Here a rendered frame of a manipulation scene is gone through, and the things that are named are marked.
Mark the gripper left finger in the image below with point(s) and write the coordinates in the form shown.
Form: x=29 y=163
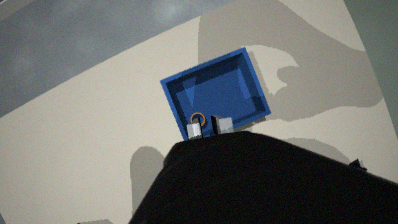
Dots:
x=194 y=129

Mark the blue open crate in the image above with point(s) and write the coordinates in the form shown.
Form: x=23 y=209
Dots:
x=226 y=86

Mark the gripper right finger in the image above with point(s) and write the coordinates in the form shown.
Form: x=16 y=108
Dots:
x=221 y=125

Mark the grey round turning table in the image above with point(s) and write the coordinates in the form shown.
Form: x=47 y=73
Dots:
x=357 y=165

